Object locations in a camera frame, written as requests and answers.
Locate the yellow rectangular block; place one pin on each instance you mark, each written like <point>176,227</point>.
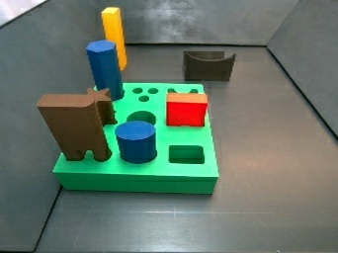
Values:
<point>112,26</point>

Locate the green shape sorter board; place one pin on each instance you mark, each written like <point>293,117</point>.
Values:
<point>184,167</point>

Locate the red cube block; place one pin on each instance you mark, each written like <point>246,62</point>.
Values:
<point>186,109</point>

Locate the blue cylinder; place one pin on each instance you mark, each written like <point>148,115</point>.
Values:
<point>136,140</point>

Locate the brown star prism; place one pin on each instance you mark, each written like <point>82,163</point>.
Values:
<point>102,98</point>

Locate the dark grey curved block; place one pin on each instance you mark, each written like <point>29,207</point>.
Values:
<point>207,65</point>

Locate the brown arch-footed block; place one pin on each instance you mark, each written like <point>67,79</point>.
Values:
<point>72,118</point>

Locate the blue octagonal prism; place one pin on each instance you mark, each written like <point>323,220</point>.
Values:
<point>104,66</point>

